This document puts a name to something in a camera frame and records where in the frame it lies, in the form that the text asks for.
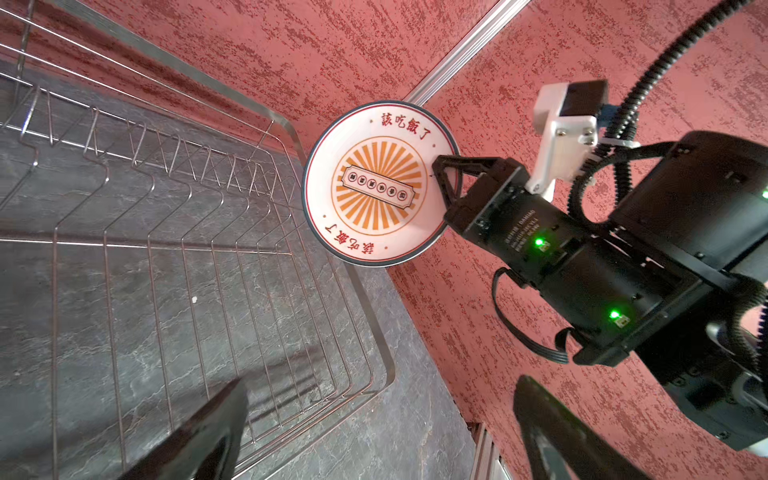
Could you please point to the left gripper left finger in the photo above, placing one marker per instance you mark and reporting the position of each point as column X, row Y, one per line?
column 206, row 446

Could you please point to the right aluminium corner post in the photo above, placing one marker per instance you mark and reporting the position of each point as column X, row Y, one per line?
column 482, row 33

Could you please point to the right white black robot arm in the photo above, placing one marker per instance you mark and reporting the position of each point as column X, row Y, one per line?
column 661, row 253

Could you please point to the wire dish rack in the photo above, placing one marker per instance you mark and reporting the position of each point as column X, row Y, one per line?
column 156, row 264

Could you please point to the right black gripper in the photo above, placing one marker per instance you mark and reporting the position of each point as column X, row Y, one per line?
column 488, row 205

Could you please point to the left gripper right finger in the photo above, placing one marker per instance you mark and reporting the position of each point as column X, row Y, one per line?
column 561, row 446

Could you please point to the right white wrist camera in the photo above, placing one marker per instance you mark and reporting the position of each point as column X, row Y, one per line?
column 565, row 116

